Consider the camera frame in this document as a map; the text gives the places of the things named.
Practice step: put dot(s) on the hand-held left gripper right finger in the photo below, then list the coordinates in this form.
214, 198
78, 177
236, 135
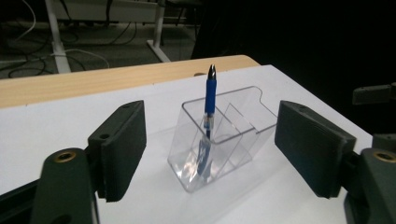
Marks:
311, 146

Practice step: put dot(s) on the blue pen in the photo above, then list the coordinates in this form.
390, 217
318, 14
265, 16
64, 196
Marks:
210, 93

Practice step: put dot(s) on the white metal desk frame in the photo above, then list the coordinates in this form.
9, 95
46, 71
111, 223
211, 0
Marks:
57, 46

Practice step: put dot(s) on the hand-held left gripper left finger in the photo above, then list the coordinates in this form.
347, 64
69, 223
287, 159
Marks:
121, 149

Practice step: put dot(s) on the clear plastic pen holder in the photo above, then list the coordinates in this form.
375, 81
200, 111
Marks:
230, 146

